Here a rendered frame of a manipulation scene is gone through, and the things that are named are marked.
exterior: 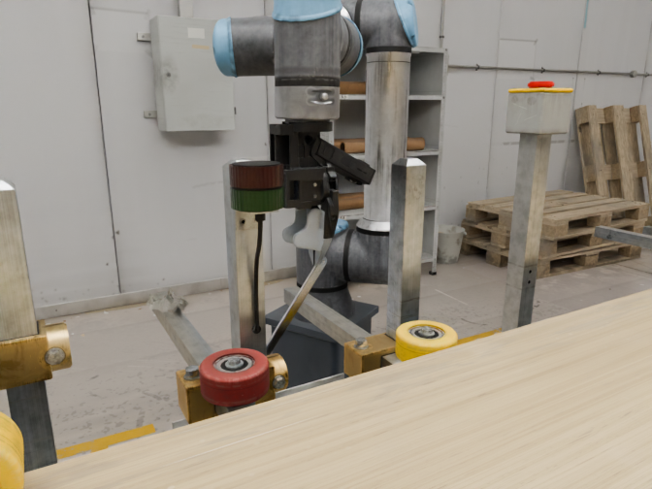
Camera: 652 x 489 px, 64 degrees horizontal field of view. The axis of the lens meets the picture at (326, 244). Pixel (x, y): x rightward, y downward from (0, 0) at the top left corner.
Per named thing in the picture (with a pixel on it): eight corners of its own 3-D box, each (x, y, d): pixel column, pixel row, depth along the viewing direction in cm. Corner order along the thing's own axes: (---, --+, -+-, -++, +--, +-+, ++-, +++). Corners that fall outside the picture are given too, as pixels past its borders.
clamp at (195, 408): (178, 406, 67) (175, 370, 66) (274, 379, 74) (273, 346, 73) (190, 428, 63) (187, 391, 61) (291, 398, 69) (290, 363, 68)
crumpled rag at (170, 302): (142, 300, 92) (141, 287, 92) (180, 293, 96) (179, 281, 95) (152, 317, 85) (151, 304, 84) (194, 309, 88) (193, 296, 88)
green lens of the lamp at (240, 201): (223, 204, 60) (222, 185, 59) (271, 200, 63) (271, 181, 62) (242, 213, 55) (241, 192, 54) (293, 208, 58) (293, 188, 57)
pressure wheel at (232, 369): (196, 437, 65) (190, 352, 62) (256, 418, 69) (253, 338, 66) (216, 475, 58) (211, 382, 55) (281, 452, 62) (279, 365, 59)
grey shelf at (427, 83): (298, 276, 375) (295, 47, 335) (400, 259, 417) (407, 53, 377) (328, 295, 338) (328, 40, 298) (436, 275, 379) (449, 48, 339)
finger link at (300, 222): (278, 264, 80) (277, 204, 77) (312, 259, 82) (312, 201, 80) (287, 269, 77) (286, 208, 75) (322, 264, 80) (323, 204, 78)
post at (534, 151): (492, 377, 98) (515, 133, 86) (510, 372, 100) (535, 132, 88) (511, 389, 94) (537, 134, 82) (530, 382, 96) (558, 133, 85)
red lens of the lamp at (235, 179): (222, 182, 59) (221, 163, 59) (271, 179, 62) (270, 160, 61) (241, 189, 54) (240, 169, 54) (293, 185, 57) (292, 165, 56)
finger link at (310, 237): (287, 269, 77) (287, 208, 75) (322, 264, 80) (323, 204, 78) (297, 275, 74) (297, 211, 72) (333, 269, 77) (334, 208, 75)
